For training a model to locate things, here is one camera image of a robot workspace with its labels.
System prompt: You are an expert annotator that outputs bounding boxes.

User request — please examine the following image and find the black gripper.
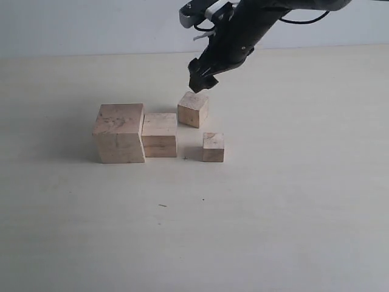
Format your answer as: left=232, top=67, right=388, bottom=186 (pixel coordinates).
left=188, top=12, right=255, bottom=93

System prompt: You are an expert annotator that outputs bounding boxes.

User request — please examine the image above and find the third largest wooden cube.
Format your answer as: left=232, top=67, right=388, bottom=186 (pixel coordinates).
left=177, top=91, right=208, bottom=128

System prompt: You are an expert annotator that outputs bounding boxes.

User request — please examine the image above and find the smallest wooden cube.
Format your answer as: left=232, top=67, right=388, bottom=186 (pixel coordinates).
left=202, top=133, right=224, bottom=162

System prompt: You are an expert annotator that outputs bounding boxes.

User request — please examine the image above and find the second largest wooden cube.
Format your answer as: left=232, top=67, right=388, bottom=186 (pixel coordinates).
left=142, top=113, right=177, bottom=158

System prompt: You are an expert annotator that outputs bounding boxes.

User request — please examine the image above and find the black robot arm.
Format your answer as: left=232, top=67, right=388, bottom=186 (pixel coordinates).
left=179, top=0, right=349, bottom=93

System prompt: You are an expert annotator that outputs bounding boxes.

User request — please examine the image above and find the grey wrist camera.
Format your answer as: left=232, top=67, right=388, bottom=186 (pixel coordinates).
left=179, top=0, right=239, bottom=29

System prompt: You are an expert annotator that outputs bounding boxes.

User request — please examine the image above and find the black cable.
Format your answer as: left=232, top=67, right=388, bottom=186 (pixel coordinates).
left=279, top=10, right=331, bottom=24

